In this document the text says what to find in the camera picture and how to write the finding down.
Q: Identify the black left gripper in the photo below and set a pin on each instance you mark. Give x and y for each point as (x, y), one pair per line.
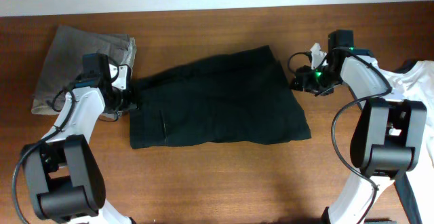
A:
(123, 102)

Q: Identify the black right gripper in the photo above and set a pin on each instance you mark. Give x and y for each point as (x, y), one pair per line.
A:
(303, 82)

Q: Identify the black shorts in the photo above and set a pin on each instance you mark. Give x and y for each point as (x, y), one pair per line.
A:
(226, 98)

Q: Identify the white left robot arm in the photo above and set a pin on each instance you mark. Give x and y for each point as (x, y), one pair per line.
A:
(64, 181)

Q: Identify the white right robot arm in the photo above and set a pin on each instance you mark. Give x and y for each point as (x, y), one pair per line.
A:
(332, 62)

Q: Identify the folded grey shorts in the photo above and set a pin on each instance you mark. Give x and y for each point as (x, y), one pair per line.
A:
(63, 62)

